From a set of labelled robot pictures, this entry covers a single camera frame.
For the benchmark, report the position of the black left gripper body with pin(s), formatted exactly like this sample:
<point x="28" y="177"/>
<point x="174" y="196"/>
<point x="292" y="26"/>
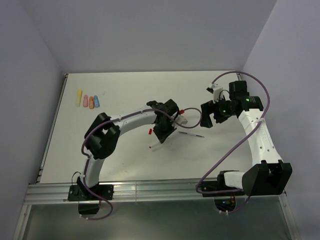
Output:
<point x="163" y="130"/>

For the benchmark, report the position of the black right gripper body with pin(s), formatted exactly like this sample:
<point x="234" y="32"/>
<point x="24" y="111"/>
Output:
<point x="222" y="110"/>

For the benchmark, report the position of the blue highlighter pen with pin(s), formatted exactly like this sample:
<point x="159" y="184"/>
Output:
<point x="96" y="101"/>

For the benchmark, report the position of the orange highlighter pen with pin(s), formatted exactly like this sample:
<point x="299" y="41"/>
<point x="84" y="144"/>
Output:
<point x="91" y="104"/>

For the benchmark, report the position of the pink highlighter pen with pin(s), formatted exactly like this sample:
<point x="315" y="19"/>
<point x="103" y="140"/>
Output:
<point x="85" y="102"/>

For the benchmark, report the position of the yellow marker pen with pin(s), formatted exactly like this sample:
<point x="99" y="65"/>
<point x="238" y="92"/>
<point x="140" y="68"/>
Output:
<point x="78" y="98"/>

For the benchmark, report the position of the white pen with red tip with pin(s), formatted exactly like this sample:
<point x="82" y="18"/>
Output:
<point x="154" y="145"/>

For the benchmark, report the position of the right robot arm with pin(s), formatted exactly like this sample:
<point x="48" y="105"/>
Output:
<point x="268" y="174"/>

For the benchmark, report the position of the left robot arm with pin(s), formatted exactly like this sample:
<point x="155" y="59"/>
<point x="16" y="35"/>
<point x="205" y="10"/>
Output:
<point x="101" y="139"/>

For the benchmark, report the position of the purple ballpoint pen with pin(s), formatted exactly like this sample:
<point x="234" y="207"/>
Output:
<point x="191" y="134"/>

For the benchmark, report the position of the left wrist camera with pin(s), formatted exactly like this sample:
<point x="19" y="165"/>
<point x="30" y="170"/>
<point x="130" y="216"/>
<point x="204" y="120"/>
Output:
<point x="179" y="119"/>

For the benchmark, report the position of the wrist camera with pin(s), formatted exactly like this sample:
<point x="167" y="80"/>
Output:
<point x="216" y="92"/>
<point x="179" y="119"/>

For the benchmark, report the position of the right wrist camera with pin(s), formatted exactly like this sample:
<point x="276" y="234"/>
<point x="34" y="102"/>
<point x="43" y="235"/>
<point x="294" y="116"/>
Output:
<point x="216" y="92"/>

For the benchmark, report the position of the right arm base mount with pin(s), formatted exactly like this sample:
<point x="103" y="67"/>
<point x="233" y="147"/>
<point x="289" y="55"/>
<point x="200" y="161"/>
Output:
<point x="224" y="196"/>

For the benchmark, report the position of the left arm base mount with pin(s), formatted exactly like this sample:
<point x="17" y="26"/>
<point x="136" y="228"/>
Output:
<point x="99" y="192"/>

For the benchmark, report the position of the aluminium rail frame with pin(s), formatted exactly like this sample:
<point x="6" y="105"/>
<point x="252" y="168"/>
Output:
<point x="149" y="209"/>

